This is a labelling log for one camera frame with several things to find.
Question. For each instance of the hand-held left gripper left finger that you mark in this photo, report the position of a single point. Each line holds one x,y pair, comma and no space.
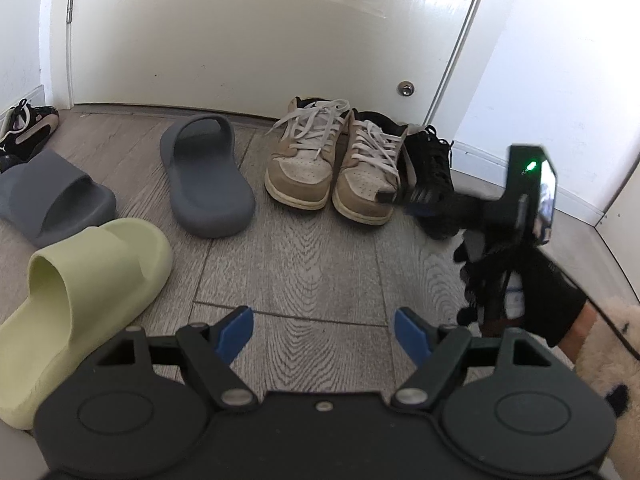
235,332

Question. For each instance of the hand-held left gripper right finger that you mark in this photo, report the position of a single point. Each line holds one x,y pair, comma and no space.
412,332

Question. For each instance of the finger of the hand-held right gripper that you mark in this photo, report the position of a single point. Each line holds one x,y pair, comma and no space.
415,200

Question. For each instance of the black sneaker white stripe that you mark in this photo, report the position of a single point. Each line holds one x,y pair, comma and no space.
430,160
30,132

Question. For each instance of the beige lace-up sneaker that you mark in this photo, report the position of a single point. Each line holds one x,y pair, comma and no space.
295,175
360,195

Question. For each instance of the grey slide sandal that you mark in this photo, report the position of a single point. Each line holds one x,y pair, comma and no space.
55,200
210,200

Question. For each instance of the light green slide sandal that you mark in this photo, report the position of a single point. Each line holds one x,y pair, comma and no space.
115,250

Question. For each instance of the person's right forearm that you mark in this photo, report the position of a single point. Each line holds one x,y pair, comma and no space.
610,360

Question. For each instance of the person's right hand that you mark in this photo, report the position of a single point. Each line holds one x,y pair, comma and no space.
540,290

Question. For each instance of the white baseboard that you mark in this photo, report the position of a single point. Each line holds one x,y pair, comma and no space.
30,96
480,155

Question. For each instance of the white cabinet side panel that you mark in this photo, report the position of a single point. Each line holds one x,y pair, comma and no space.
625,220

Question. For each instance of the round metal door stop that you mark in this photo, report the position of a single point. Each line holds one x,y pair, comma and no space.
406,88

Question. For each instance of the white panelled door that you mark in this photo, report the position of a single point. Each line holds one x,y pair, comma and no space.
250,35

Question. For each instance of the metal door hinge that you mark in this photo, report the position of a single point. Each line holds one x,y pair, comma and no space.
71,0

